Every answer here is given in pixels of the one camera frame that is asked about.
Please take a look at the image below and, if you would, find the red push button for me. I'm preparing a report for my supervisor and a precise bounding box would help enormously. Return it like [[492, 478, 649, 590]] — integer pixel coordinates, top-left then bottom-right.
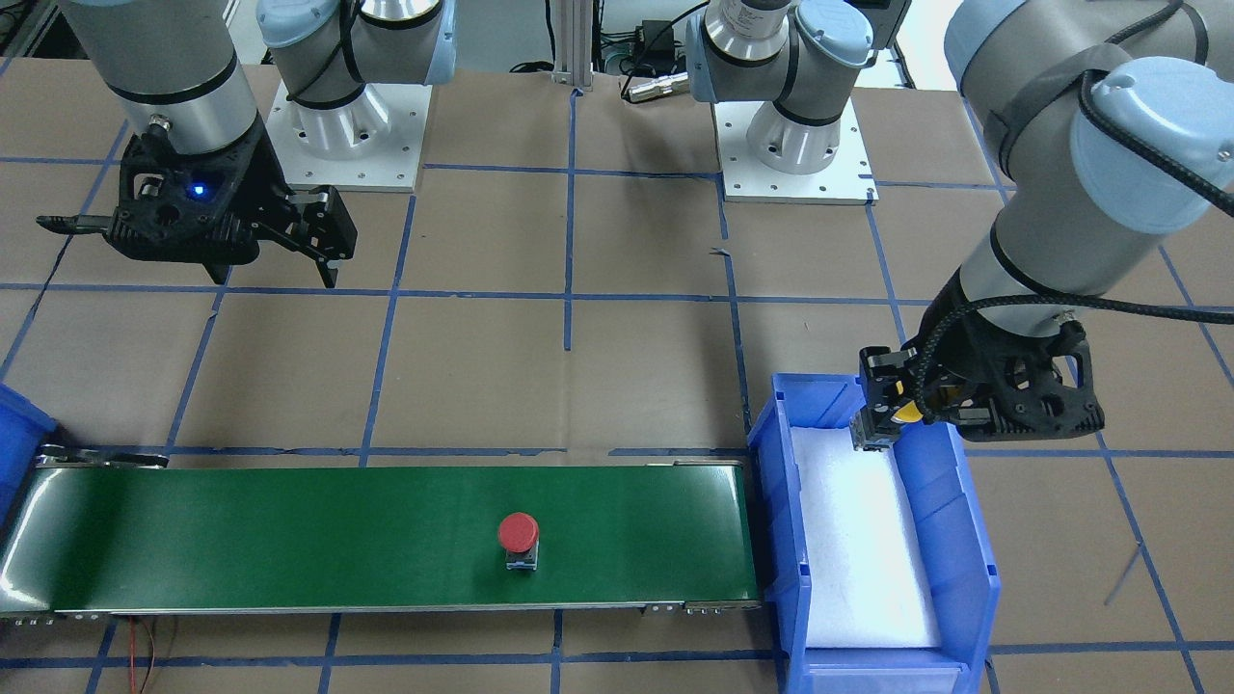
[[497, 511, 540, 571]]

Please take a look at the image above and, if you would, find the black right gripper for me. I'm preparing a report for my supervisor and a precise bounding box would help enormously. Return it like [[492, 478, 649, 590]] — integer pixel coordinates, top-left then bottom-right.
[[37, 121, 358, 289]]

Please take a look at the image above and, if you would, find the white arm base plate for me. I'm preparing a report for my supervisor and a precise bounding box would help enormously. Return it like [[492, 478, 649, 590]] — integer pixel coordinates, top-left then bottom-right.
[[712, 101, 880, 205], [267, 84, 436, 194]]

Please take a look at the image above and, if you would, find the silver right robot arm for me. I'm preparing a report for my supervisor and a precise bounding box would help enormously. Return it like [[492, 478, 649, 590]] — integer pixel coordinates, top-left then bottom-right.
[[37, 1, 457, 288]]

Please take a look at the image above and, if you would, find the green conveyor belt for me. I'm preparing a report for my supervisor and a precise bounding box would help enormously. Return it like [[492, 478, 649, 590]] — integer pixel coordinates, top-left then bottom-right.
[[2, 463, 760, 617]]

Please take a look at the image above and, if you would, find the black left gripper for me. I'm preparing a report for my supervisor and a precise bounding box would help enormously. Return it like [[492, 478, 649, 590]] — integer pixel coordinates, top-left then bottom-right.
[[849, 280, 1106, 452]]

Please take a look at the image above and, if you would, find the yellow push button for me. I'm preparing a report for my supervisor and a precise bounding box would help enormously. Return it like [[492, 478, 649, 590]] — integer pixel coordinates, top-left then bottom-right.
[[888, 382, 923, 425]]

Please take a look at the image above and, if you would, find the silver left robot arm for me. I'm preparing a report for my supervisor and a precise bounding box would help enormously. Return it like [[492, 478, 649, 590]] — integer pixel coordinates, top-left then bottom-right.
[[850, 1, 1233, 451]]

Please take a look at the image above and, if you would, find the aluminium frame post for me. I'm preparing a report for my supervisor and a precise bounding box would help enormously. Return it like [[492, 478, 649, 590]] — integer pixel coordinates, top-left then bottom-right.
[[550, 1, 598, 93]]

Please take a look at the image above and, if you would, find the blue plastic bin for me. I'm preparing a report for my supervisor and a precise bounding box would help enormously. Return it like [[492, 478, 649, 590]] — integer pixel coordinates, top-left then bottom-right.
[[748, 373, 1001, 693], [1, 384, 57, 540]]

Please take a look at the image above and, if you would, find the white foam bin liner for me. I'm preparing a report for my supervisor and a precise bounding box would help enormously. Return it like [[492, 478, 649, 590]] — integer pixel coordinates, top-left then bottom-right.
[[791, 427, 942, 650]]

